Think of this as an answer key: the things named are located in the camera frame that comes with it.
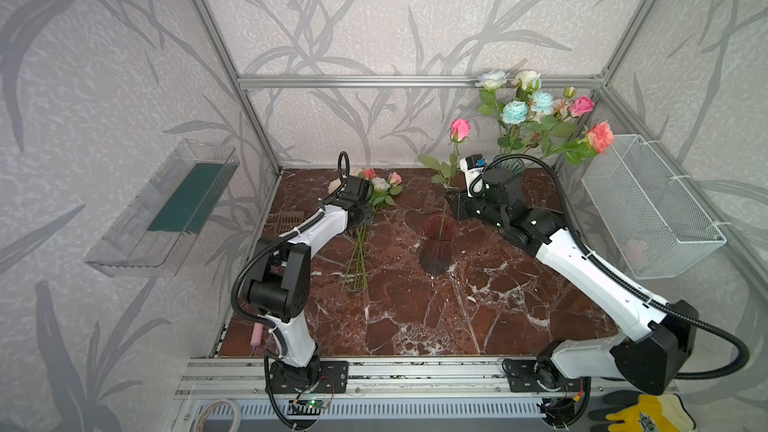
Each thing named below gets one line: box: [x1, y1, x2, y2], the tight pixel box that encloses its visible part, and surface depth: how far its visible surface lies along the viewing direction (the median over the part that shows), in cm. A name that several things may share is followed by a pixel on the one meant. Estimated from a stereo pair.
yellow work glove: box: [606, 394, 697, 432], surface depth 68 cm
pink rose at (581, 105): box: [570, 96, 595, 118], surface depth 79 cm
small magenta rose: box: [419, 118, 471, 239], surface depth 75 cm
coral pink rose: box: [539, 120, 615, 165], surface depth 76 cm
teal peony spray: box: [497, 90, 555, 163], surface depth 84 cm
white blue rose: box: [475, 69, 507, 115], surface depth 88 cm
